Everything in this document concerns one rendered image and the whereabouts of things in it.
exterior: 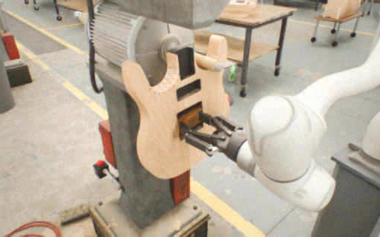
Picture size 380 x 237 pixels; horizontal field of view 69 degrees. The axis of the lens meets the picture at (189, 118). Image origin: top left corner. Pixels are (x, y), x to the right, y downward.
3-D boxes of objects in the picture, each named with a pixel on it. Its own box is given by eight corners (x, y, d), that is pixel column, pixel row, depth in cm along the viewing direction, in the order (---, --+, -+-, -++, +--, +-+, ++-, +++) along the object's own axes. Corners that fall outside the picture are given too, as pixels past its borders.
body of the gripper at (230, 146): (234, 171, 70) (208, 154, 76) (255, 154, 74) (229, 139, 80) (235, 148, 66) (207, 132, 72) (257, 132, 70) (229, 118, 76)
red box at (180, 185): (149, 183, 170) (144, 133, 151) (165, 173, 177) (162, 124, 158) (175, 207, 154) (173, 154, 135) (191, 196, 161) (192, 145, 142)
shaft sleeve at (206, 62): (170, 55, 89) (173, 45, 88) (178, 57, 91) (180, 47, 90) (211, 70, 77) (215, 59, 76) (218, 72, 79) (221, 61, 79)
